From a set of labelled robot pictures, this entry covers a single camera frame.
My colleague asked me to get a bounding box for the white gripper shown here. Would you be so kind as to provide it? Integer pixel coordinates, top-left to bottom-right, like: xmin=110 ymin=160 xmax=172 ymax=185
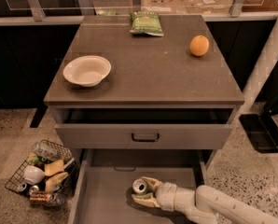
xmin=132 ymin=176 xmax=177 ymax=212

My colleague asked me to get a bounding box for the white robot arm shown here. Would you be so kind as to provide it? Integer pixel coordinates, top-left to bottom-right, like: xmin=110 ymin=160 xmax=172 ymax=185
xmin=132 ymin=176 xmax=278 ymax=224

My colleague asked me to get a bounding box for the cardboard box left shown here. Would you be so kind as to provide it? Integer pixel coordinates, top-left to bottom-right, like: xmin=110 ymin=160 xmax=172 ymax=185
xmin=141 ymin=0 xmax=188 ymax=14

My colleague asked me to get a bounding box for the orange fruit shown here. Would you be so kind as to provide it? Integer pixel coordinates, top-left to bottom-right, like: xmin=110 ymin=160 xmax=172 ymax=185
xmin=189 ymin=35 xmax=209 ymax=57

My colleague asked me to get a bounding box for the green soda can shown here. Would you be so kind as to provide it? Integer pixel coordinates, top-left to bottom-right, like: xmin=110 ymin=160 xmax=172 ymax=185
xmin=132 ymin=178 xmax=151 ymax=195

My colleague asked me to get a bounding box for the silver can middle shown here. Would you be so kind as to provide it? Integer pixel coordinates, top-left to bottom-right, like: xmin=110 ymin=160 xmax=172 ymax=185
xmin=28 ymin=185 xmax=40 ymax=195

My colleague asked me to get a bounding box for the grey drawer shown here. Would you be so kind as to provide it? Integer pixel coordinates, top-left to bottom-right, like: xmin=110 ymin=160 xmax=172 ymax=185
xmin=68 ymin=149 xmax=206 ymax=224
xmin=49 ymin=107 xmax=238 ymax=150

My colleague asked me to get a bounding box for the white cup in basket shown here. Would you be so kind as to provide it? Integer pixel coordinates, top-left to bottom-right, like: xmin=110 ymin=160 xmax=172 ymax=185
xmin=23 ymin=165 xmax=45 ymax=185

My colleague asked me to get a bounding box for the yellow sponge lower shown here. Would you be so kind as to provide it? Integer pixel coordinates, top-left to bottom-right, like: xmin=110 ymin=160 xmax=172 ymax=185
xmin=45 ymin=172 xmax=69 ymax=192

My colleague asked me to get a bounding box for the brown soda can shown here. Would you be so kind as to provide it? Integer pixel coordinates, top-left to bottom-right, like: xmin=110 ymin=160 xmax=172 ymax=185
xmin=29 ymin=191 xmax=52 ymax=204

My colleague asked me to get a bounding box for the grey middle drawer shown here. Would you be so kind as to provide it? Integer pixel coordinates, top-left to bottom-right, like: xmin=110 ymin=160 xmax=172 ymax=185
xmin=68 ymin=149 xmax=206 ymax=224

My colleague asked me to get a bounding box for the grey top drawer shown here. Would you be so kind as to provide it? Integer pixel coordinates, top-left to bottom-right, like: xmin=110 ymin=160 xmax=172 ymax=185
xmin=49 ymin=107 xmax=238 ymax=150

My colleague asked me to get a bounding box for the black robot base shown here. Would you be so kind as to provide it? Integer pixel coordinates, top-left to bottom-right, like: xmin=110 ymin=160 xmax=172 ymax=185
xmin=239 ymin=99 xmax=278 ymax=153

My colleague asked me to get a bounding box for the white paper bowl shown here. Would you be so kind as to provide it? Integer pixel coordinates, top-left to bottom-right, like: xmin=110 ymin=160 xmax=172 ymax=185
xmin=63 ymin=55 xmax=111 ymax=87

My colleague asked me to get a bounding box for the silver can left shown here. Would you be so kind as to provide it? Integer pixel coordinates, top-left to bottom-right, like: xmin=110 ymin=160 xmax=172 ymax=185
xmin=16 ymin=182 xmax=28 ymax=193

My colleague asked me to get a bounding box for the yellow sponge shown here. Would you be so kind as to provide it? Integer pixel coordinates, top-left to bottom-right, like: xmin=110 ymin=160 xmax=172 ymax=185
xmin=45 ymin=172 xmax=69 ymax=192
xmin=44 ymin=160 xmax=64 ymax=176

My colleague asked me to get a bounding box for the yellow sponge upper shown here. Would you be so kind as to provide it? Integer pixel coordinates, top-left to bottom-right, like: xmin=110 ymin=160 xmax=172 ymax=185
xmin=44 ymin=160 xmax=64 ymax=176

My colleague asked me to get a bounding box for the black drawer handle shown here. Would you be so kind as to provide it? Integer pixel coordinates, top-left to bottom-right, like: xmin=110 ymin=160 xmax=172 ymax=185
xmin=132 ymin=133 xmax=160 ymax=143

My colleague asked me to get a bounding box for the black wire basket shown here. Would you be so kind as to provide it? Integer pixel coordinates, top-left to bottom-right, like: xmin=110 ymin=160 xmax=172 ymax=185
xmin=5 ymin=140 xmax=79 ymax=206

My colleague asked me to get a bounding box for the green chip bag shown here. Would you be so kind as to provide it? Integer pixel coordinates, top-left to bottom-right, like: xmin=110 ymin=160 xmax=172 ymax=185
xmin=130 ymin=11 xmax=164 ymax=36

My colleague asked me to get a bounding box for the silver can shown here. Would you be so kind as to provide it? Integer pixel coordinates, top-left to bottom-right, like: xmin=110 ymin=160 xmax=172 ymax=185
xmin=16 ymin=182 xmax=28 ymax=193
xmin=28 ymin=185 xmax=40 ymax=195

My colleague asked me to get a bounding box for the clear plastic bottle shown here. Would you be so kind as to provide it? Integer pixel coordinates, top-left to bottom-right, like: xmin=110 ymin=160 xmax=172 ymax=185
xmin=33 ymin=141 xmax=60 ymax=161

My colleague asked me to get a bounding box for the grey drawer cabinet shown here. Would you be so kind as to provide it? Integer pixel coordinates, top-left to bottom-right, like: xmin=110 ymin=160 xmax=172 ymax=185
xmin=43 ymin=14 xmax=245 ymax=150

